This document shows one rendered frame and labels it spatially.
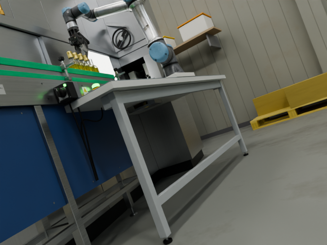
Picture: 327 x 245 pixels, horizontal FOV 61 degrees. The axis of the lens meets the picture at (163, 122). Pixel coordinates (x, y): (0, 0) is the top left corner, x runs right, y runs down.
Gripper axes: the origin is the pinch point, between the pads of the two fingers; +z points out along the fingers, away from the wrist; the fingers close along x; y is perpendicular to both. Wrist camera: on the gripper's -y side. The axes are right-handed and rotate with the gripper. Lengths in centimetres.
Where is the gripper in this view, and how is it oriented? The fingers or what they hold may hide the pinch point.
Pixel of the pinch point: (84, 56)
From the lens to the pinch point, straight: 208.5
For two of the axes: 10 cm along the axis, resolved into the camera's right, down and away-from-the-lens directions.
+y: -3.0, 0.9, -9.5
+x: 8.9, -3.3, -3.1
